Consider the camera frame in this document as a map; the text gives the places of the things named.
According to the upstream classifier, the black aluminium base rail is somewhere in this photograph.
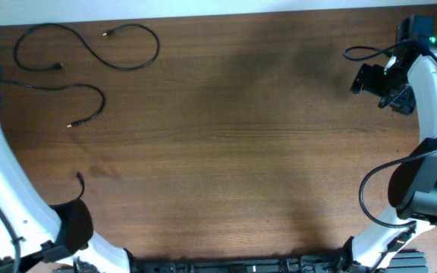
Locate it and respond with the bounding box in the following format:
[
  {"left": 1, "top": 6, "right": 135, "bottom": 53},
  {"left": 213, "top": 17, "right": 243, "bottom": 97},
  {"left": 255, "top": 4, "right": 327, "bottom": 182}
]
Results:
[{"left": 127, "top": 249, "right": 428, "bottom": 273}]

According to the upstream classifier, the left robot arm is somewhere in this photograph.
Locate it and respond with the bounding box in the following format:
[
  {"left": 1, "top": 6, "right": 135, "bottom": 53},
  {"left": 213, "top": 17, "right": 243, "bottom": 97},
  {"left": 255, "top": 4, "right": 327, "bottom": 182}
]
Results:
[{"left": 0, "top": 70, "right": 133, "bottom": 272}]

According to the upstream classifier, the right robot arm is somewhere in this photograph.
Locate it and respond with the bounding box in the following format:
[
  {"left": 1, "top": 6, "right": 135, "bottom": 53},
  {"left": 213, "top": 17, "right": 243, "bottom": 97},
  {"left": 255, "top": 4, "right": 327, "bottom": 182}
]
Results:
[{"left": 300, "top": 15, "right": 437, "bottom": 272}]

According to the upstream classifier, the black USB cable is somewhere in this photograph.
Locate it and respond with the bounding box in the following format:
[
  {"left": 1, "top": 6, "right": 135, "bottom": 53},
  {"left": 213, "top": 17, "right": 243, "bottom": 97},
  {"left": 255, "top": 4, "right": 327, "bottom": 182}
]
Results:
[
  {"left": 0, "top": 79, "right": 106, "bottom": 129},
  {"left": 12, "top": 22, "right": 162, "bottom": 73}
]

